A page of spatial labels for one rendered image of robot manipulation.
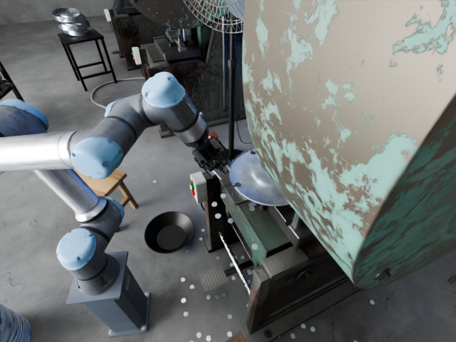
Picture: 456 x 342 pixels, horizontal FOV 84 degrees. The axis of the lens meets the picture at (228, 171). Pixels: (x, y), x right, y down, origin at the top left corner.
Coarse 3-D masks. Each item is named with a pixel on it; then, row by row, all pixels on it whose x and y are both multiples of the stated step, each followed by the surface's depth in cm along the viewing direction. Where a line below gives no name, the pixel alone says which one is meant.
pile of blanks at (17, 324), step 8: (0, 304) 111; (0, 312) 106; (8, 312) 112; (0, 320) 105; (8, 320) 109; (16, 320) 115; (24, 320) 122; (0, 328) 103; (8, 328) 107; (16, 328) 113; (24, 328) 118; (0, 336) 103; (8, 336) 107; (16, 336) 111; (24, 336) 116
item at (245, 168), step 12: (240, 156) 96; (252, 156) 96; (240, 168) 91; (252, 168) 91; (240, 180) 86; (252, 180) 86; (264, 180) 86; (240, 192) 83; (252, 192) 83; (264, 192) 83; (276, 192) 83; (264, 204) 79; (276, 204) 79; (288, 204) 79
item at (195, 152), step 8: (208, 136) 68; (192, 144) 60; (200, 144) 61; (208, 144) 59; (216, 144) 65; (192, 152) 68; (200, 152) 60; (208, 152) 61; (216, 152) 64; (224, 152) 66; (200, 160) 64; (208, 160) 62; (216, 160) 66; (224, 160) 66; (216, 168) 67
